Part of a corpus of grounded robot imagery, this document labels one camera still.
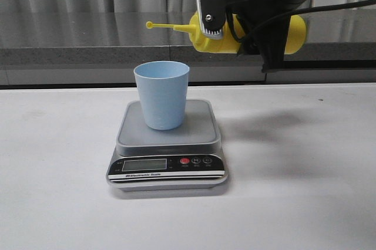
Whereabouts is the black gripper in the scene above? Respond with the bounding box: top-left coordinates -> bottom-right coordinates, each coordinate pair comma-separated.
196,0 -> 306,72

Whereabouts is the yellow squeeze bottle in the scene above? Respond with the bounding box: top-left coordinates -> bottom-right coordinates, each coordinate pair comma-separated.
146,13 -> 307,55

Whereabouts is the light blue plastic cup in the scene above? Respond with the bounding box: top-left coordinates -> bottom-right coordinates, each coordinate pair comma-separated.
133,61 -> 190,130

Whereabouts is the silver digital kitchen scale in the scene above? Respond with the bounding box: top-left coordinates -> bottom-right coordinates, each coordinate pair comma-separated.
106,99 -> 229,191

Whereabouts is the black cable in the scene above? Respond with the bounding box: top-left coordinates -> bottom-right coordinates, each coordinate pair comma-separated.
224,0 -> 376,57

